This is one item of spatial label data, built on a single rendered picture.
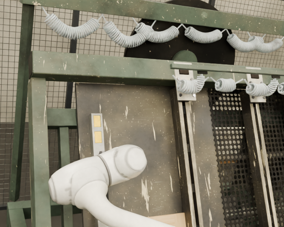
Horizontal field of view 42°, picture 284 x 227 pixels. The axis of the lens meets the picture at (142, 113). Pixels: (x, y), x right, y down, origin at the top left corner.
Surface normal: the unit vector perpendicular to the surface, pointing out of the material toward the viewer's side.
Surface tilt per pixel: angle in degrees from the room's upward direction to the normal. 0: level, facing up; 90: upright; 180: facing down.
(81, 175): 30
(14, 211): 0
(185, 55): 90
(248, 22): 90
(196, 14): 90
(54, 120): 58
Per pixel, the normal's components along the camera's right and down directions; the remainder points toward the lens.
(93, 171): 0.29, -0.70
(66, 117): 0.41, -0.22
